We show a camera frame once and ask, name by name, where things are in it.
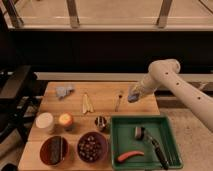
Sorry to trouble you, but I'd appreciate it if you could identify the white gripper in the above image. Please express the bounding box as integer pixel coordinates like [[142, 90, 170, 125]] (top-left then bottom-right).
[[128, 75, 158, 101]]

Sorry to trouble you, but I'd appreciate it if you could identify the blue-grey sponge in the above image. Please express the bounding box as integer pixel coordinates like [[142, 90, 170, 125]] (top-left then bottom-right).
[[128, 94, 139, 103]]

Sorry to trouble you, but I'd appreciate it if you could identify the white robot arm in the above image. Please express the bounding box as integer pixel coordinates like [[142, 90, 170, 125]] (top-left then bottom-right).
[[128, 59, 213, 132]]

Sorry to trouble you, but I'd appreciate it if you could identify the small metal cup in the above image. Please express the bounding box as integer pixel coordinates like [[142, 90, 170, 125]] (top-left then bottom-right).
[[95, 116, 107, 131]]

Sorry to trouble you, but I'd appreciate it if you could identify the green plastic tray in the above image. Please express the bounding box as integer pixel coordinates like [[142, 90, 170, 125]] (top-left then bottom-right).
[[110, 115, 183, 171]]

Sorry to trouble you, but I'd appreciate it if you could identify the red sausage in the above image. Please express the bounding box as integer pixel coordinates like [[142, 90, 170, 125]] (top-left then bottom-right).
[[117, 151, 144, 163]]

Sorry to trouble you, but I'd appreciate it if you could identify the red bowl with nuts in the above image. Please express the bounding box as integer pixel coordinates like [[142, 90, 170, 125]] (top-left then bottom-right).
[[77, 132, 108, 163]]

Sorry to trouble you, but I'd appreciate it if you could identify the crumpled grey cloth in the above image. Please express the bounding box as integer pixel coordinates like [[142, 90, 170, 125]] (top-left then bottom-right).
[[55, 85, 74, 100]]

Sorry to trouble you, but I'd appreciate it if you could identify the red yellow apple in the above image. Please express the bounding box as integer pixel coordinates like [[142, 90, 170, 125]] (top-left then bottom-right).
[[58, 113, 73, 127]]

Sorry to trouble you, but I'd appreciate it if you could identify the white round container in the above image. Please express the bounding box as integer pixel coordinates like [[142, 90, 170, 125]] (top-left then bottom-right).
[[36, 112, 54, 133]]

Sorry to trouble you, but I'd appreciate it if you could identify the red bowl with dark block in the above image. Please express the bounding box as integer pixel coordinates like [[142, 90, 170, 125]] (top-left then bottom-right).
[[40, 136, 69, 166]]

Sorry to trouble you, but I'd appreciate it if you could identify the black chair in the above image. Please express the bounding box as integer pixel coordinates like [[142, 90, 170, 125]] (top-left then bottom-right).
[[0, 65, 46, 143]]

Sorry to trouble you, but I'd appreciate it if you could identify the black-handled brush tool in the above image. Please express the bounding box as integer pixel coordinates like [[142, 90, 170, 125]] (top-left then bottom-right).
[[135, 127, 169, 170]]

